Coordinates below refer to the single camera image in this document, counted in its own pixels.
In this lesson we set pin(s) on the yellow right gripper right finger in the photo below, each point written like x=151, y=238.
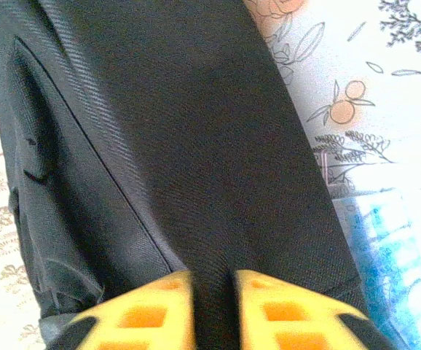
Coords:
x=287, y=321

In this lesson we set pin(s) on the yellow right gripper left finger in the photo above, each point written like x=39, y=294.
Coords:
x=141, y=321

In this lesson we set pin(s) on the blue and white pencil box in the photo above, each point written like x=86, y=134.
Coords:
x=389, y=255

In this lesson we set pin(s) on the black fabric backpack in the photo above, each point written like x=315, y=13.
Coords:
x=196, y=146

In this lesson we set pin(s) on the floral printed table cover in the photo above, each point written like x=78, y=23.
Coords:
x=378, y=91

